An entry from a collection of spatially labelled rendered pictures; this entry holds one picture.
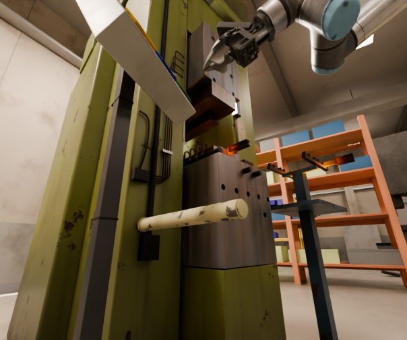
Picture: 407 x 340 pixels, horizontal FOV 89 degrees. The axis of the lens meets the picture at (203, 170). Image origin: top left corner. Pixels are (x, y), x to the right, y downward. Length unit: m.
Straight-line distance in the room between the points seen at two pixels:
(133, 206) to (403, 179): 4.89
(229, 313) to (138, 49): 0.80
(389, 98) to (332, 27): 6.74
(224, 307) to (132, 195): 0.49
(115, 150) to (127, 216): 0.31
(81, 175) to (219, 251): 0.80
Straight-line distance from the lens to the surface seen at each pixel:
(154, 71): 0.58
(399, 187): 5.17
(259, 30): 0.73
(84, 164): 1.26
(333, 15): 0.68
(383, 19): 0.89
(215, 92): 1.16
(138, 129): 0.92
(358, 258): 3.80
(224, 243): 0.80
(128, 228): 0.80
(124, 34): 0.52
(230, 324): 0.84
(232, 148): 1.04
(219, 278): 0.81
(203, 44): 1.33
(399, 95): 7.44
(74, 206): 1.20
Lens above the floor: 0.54
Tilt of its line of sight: 21 degrees up
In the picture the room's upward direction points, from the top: 1 degrees counter-clockwise
